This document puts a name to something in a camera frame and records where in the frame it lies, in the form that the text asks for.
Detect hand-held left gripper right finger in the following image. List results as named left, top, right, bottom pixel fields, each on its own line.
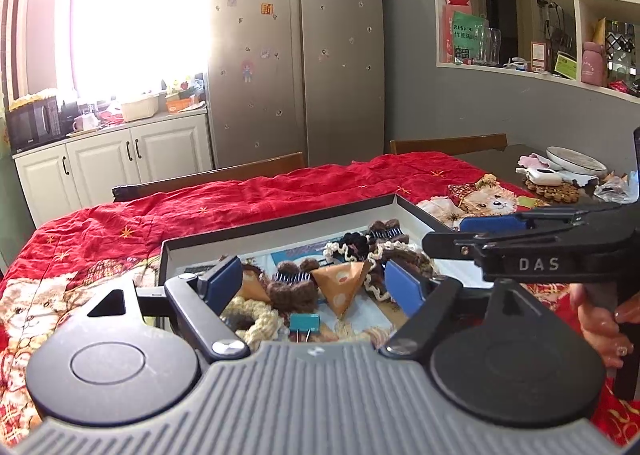
left=379, top=259, right=549, bottom=359

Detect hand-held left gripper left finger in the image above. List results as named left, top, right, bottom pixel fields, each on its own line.
left=87, top=254, right=251, bottom=362

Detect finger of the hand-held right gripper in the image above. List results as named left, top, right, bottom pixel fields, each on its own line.
left=458, top=214, right=539, bottom=237
left=422, top=232, right=490, bottom=262

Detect brown cream-edged scrunchie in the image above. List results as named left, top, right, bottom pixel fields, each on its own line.
left=359, top=241, right=437, bottom=301

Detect cream scrunchie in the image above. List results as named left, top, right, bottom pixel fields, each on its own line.
left=219, top=297, right=281, bottom=342

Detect brown fuzzy hair clip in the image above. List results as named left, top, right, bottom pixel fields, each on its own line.
left=367, top=219, right=409, bottom=244
left=267, top=259, right=321, bottom=314

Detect orange patterned triangle cloth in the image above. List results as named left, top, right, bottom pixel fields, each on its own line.
left=312, top=259, right=374, bottom=321

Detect black and white scrunchie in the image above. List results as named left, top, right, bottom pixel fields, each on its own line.
left=324, top=232, right=371, bottom=261

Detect black shallow box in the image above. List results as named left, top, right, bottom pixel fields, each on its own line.
left=158, top=193, right=457, bottom=332

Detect person's right hand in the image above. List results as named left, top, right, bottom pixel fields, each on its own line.
left=569, top=282, right=629, bottom=371

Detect woven coaster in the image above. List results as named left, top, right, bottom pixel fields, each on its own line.
left=523, top=177, right=581, bottom=204

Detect red printed blanket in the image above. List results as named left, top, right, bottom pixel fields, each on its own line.
left=0, top=151, right=640, bottom=447

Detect wooden chair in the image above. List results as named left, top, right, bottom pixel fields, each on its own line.
left=111, top=151, right=307, bottom=201
left=388, top=132, right=509, bottom=156

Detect clear plastic bag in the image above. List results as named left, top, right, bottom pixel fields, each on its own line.
left=594, top=174, right=631, bottom=204

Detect white plate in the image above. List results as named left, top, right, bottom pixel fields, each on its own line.
left=545, top=146, right=609, bottom=175

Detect white cabinet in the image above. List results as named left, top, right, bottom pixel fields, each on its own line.
left=13, top=112, right=214, bottom=227

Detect small green box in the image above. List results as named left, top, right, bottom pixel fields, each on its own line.
left=553, top=52, right=577, bottom=79

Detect orange box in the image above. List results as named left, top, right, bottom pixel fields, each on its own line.
left=166, top=97, right=199, bottom=115

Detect pink thermos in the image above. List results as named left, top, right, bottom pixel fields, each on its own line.
left=581, top=40, right=609, bottom=86

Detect white basin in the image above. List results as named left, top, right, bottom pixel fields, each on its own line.
left=119, top=94, right=160, bottom=122

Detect silver refrigerator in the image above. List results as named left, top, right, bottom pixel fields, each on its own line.
left=203, top=0, right=386, bottom=169

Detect black microwave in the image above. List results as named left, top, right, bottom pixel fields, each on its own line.
left=4, top=96, right=64, bottom=153

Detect yellow flowers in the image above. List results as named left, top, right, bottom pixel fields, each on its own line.
left=7, top=88, right=58, bottom=110

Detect white wall shelf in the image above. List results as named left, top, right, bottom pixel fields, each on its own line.
left=428, top=0, right=640, bottom=102

